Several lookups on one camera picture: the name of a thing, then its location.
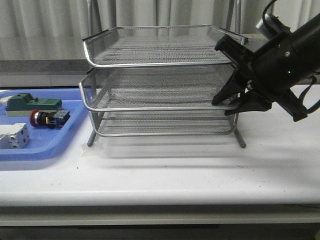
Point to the white circuit breaker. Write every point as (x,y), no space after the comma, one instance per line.
(14,136)

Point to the silver mesh bottom tray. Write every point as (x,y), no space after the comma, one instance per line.
(162,123)

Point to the white part behind green block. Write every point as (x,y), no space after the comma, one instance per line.
(4,100)

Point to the dark grey back counter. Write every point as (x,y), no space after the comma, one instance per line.
(58,55)

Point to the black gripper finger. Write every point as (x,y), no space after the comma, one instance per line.
(237,83)
(249,102)

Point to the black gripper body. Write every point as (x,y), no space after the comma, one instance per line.
(283,62)

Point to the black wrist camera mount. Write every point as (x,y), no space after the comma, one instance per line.
(242,58)

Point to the clear tape patch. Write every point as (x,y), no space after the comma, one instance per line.
(92,151)

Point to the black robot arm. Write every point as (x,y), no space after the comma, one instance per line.
(311,25)

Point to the silver mesh top tray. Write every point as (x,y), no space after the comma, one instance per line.
(148,46)

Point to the silver mesh tray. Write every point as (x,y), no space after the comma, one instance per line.
(148,46)
(190,87)
(162,123)

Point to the blue plastic tray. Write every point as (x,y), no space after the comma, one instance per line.
(45,142)

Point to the grey metal rack frame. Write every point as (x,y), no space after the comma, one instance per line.
(236,131)

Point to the green and beige switch block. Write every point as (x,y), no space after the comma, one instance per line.
(23,104)

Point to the red emergency stop button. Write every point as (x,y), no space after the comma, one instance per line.
(52,120)

